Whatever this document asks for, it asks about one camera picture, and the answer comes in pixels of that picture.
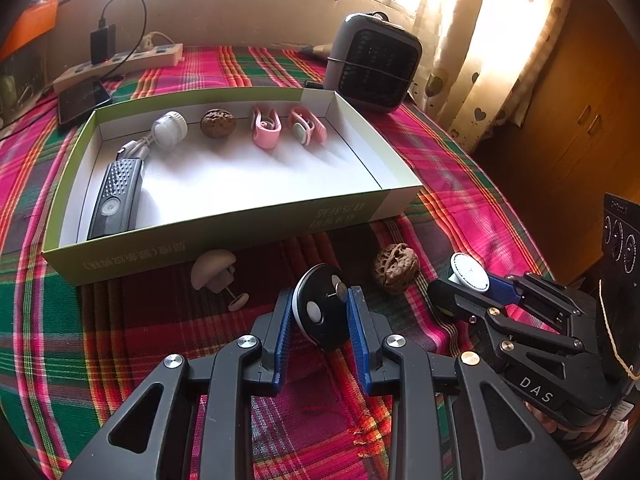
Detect person's right hand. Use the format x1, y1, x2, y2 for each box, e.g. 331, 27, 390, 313
530, 405, 626, 441

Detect orange tray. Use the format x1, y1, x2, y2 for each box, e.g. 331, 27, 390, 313
0, 0, 58, 61

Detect plaid tablecloth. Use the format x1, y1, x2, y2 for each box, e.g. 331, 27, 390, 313
0, 45, 556, 480

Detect black charger cable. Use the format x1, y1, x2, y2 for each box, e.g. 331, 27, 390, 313
97, 0, 148, 81

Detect green cardboard box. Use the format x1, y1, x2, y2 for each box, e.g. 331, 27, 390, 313
41, 86, 425, 287

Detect black round disc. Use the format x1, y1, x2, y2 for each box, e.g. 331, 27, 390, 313
292, 263, 353, 353

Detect brown walnut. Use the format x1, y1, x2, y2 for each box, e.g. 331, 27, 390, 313
372, 242, 420, 292
200, 109, 237, 138

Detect black ribbed remote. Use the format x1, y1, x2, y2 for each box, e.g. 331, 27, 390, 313
86, 158, 146, 241

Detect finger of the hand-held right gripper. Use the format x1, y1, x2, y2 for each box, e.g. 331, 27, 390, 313
487, 271, 571, 328
427, 279, 586, 376

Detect pink clip with green pad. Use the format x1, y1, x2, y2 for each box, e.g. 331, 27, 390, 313
287, 106, 328, 147

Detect black smartphone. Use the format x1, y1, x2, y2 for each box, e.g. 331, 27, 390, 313
57, 77, 112, 126

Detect white power strip cord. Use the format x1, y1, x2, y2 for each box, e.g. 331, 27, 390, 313
142, 31, 176, 51

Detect grey fan heater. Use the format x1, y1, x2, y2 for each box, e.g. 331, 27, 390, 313
324, 11, 423, 114

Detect black charger adapter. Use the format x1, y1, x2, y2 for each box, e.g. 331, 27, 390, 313
90, 23, 117, 65

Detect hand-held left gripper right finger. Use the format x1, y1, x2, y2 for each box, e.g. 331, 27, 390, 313
348, 286, 583, 480

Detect beige mushroom-shaped knob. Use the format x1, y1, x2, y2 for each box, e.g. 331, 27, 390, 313
191, 250, 251, 311

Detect wooden cabinet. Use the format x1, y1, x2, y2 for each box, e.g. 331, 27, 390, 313
472, 0, 640, 281

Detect white and green round stamp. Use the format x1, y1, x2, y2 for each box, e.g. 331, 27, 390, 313
448, 252, 491, 293

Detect white round device with cable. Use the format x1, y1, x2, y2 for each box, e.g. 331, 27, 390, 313
116, 110, 189, 163

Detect white power strip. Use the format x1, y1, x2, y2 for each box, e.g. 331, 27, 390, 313
52, 42, 183, 93

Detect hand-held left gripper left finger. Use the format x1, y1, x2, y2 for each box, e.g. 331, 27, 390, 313
65, 287, 296, 480

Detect heart print curtain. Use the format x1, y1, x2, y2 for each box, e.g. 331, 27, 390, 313
415, 0, 576, 153

